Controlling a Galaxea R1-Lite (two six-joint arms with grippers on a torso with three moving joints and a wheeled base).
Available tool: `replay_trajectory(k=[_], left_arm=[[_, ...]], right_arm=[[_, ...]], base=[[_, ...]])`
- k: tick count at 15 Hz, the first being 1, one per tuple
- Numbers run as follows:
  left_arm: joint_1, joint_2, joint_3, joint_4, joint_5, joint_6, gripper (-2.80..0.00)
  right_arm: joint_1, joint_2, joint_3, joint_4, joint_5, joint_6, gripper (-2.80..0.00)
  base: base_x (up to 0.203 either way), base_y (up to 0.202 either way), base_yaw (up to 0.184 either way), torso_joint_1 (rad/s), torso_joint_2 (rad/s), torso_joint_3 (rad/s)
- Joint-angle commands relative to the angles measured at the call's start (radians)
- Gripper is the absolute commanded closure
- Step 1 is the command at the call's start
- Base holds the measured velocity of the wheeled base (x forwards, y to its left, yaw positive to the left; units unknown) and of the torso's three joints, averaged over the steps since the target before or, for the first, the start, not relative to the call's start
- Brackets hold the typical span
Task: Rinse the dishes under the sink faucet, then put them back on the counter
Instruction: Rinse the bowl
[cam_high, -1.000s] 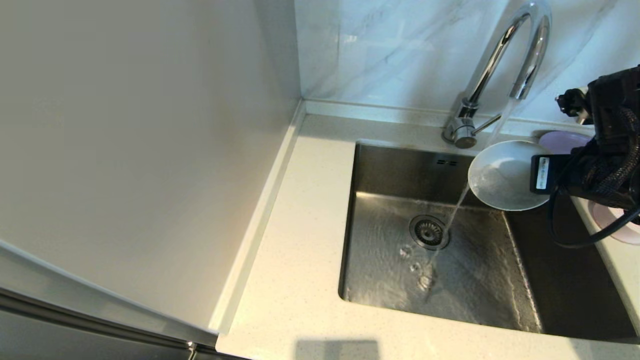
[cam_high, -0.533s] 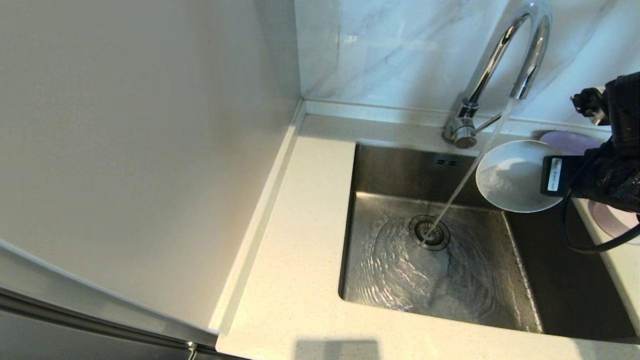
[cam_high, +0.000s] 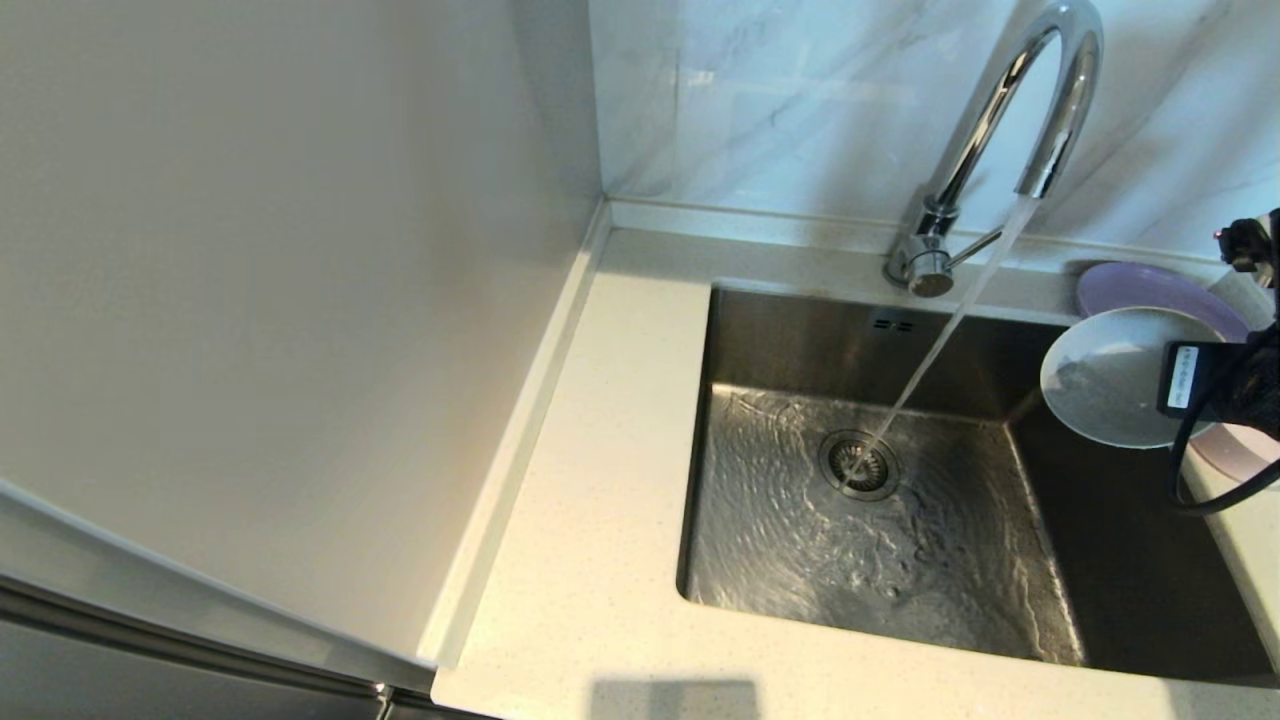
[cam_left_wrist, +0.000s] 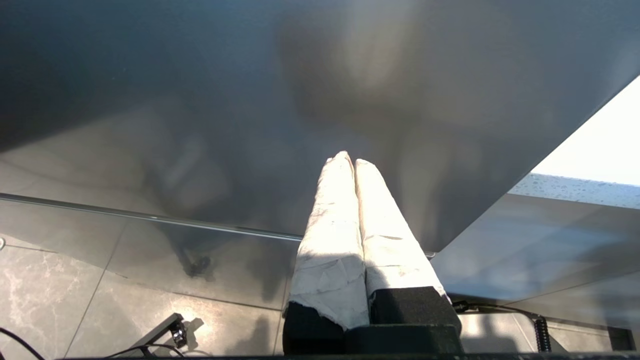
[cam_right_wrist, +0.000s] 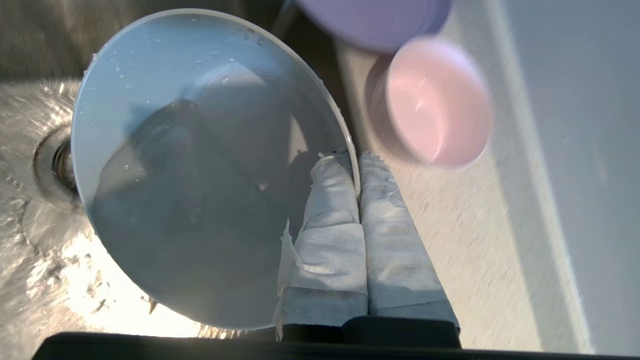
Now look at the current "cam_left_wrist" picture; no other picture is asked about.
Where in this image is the small black block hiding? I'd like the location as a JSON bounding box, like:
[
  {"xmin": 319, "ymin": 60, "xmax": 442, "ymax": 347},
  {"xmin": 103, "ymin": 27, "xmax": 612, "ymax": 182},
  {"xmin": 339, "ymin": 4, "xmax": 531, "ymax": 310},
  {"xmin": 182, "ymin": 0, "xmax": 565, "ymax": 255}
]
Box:
[{"xmin": 607, "ymin": 326, "xmax": 637, "ymax": 352}]

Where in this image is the black coiled cable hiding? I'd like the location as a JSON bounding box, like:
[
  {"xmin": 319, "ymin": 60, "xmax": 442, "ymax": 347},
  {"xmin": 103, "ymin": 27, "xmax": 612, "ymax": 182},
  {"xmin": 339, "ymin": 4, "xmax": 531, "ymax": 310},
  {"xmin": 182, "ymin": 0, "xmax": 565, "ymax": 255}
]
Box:
[{"xmin": 451, "ymin": 299, "xmax": 553, "ymax": 354}]

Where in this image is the thin black cable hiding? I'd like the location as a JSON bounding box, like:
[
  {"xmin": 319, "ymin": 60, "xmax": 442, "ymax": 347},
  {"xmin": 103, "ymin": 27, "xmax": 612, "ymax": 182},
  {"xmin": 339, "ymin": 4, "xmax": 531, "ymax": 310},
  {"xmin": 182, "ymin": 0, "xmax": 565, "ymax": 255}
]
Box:
[
  {"xmin": 0, "ymin": 327, "xmax": 47, "ymax": 360},
  {"xmin": 102, "ymin": 342, "xmax": 188, "ymax": 360}
]

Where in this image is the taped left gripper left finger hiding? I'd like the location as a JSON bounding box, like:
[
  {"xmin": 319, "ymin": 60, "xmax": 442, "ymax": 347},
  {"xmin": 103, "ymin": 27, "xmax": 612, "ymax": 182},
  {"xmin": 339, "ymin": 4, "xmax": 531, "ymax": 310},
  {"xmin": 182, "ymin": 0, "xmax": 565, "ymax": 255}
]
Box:
[{"xmin": 282, "ymin": 151, "xmax": 371, "ymax": 354}]

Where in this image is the base cabinet front panel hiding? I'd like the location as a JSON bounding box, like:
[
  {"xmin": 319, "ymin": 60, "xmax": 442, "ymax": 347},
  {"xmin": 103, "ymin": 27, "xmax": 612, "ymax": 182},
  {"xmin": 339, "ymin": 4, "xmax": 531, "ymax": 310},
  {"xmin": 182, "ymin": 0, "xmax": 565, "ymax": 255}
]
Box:
[{"xmin": 431, "ymin": 193, "xmax": 640, "ymax": 331}]

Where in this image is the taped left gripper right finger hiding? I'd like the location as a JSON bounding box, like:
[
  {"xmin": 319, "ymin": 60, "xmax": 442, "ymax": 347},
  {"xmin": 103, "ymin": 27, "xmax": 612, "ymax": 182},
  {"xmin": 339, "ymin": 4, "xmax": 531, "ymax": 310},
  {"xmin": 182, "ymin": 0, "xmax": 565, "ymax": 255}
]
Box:
[{"xmin": 355, "ymin": 159, "xmax": 462, "ymax": 328}]

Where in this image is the tall cabinet unit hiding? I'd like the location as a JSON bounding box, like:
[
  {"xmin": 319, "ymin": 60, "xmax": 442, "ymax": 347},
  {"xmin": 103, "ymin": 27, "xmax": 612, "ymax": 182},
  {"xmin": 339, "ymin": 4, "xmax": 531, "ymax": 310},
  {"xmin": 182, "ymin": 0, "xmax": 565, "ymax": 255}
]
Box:
[{"xmin": 0, "ymin": 0, "xmax": 640, "ymax": 256}]

